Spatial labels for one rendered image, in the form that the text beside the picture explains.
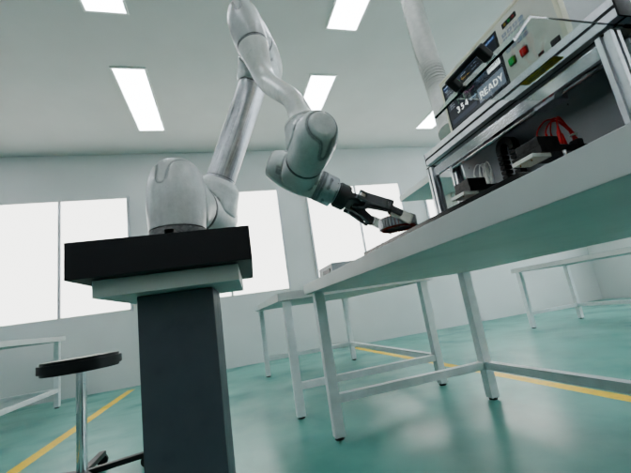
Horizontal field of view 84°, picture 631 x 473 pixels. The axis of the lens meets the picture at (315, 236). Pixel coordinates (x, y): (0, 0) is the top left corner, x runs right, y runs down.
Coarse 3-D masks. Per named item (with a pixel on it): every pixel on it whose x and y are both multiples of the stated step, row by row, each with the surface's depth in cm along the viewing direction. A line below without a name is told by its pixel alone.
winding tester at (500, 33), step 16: (528, 0) 87; (544, 0) 83; (560, 0) 81; (576, 0) 83; (592, 0) 84; (528, 16) 88; (544, 16) 84; (560, 16) 80; (576, 16) 81; (496, 32) 98; (512, 32) 93; (448, 112) 120
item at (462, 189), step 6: (468, 180) 102; (474, 180) 102; (480, 180) 103; (456, 186) 107; (462, 186) 104; (468, 186) 102; (474, 186) 102; (480, 186) 102; (486, 186) 103; (456, 192) 107; (462, 192) 101; (468, 192) 101; (474, 192) 102; (456, 198) 104; (462, 198) 105
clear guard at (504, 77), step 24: (528, 24) 64; (552, 24) 65; (576, 24) 66; (600, 24) 67; (504, 48) 61; (528, 48) 70; (552, 48) 72; (576, 48) 73; (480, 72) 67; (504, 72) 78; (528, 72) 79; (552, 72) 80; (456, 96) 74; (480, 96) 86; (504, 96) 87; (528, 96) 89
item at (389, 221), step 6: (390, 216) 100; (414, 216) 101; (378, 222) 103; (384, 222) 101; (390, 222) 99; (396, 222) 98; (402, 222) 99; (414, 222) 100; (384, 228) 101; (390, 228) 101; (396, 228) 106; (402, 228) 106; (408, 228) 105
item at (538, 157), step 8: (536, 136) 79; (544, 136) 80; (552, 136) 80; (528, 144) 81; (536, 144) 79; (544, 144) 79; (552, 144) 80; (576, 144) 81; (584, 144) 82; (520, 152) 84; (528, 152) 82; (536, 152) 79; (544, 152) 79; (552, 152) 80; (560, 152) 81; (568, 152) 81; (520, 160) 81; (528, 160) 80; (536, 160) 81; (544, 160) 85; (552, 160) 86
